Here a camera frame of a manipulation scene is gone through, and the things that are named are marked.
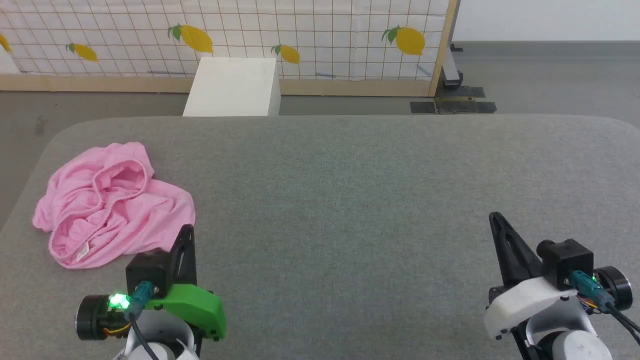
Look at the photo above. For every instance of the small black floor tape patch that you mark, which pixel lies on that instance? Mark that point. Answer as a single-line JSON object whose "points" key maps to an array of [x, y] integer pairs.
{"points": [[462, 92]]}

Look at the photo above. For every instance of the white rectangular box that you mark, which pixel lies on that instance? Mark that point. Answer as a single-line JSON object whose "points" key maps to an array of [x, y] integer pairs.
{"points": [[232, 87]]}

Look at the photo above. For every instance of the long black floor tape patch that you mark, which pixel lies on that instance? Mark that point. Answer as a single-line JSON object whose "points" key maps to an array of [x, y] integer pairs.
{"points": [[450, 107]]}

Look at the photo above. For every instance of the grey metal partition foot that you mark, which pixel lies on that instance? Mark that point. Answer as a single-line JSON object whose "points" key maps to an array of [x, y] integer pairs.
{"points": [[451, 72]]}

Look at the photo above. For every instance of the white board corner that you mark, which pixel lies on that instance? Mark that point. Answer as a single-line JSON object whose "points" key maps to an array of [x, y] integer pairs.
{"points": [[7, 62]]}

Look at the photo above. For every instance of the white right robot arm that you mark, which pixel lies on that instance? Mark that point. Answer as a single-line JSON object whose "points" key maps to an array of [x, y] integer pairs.
{"points": [[570, 340]]}

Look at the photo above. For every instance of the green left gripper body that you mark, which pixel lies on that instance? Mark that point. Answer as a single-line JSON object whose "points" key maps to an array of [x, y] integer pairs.
{"points": [[197, 305]]}

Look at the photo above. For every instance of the pink garment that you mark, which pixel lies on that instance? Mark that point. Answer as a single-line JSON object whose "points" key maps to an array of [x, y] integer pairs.
{"points": [[125, 215]]}

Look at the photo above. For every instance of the lemon print partition screen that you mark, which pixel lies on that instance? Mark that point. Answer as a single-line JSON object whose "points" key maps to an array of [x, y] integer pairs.
{"points": [[250, 30]]}

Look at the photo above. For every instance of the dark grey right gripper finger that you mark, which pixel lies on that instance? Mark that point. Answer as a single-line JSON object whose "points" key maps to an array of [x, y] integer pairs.
{"points": [[512, 255]]}

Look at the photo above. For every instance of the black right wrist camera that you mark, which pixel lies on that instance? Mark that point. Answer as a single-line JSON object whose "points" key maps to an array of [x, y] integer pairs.
{"points": [[567, 262]]}

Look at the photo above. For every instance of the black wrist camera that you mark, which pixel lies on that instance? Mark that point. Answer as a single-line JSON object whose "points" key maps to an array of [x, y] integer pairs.
{"points": [[567, 262], [147, 272]]}

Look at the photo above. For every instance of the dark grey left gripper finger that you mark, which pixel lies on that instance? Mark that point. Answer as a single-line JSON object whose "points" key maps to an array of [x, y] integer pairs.
{"points": [[190, 270]]}

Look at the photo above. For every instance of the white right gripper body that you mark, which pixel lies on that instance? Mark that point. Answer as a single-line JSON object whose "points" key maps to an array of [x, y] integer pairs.
{"points": [[525, 300]]}

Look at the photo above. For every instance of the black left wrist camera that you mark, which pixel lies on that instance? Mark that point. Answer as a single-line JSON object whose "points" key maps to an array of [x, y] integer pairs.
{"points": [[147, 272]]}

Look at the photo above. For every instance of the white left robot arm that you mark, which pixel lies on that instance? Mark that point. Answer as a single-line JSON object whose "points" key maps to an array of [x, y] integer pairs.
{"points": [[155, 335]]}

